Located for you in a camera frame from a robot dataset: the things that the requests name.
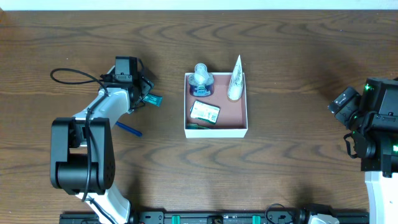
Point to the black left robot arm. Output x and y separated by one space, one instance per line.
82 159

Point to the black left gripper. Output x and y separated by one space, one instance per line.
144 88

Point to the Colgate toothpaste tube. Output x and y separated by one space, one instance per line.
153 99

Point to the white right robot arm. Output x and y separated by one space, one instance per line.
376 145

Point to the green toothbrush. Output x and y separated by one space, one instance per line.
195 126

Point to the white shampoo tube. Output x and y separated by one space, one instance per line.
235 88

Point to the blue pump soap bottle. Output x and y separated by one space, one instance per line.
201 81

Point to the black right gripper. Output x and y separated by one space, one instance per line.
343 104

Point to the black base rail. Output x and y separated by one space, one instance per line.
275 213

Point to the blue razor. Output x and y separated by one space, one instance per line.
129 129

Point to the green white soap box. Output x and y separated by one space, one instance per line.
205 112

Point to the white box pink interior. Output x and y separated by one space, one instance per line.
233 118

